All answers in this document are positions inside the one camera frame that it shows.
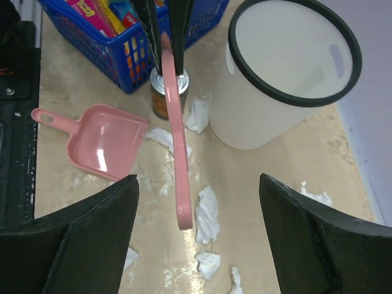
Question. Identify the white bin with black rim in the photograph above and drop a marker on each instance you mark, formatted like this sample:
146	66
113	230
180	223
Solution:
283	61

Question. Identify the twisted white paper scrap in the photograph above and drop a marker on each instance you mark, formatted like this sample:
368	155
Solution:
208	226

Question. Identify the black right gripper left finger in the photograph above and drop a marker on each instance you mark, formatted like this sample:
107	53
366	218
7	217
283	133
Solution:
81	248

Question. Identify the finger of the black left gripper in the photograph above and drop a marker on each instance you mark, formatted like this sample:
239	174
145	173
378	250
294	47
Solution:
179	16
147	15

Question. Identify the pink hand brush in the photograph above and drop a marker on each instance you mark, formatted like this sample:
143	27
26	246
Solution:
175	115

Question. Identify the blue plastic basket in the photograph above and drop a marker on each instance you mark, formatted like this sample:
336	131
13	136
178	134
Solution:
125	59

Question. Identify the blue snack packet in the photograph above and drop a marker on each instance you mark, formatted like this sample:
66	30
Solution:
124	12

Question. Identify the small white paper scrap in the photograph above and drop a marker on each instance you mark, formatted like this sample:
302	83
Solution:
208	263

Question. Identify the yellow pink snack box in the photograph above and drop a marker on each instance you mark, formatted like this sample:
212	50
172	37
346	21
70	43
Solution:
93	15

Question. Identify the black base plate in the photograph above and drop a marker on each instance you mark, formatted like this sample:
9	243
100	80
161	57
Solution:
21	24

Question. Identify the pink dustpan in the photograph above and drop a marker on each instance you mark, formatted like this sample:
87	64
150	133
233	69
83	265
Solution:
103	141

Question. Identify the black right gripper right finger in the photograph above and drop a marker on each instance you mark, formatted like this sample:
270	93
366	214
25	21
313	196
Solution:
318	249

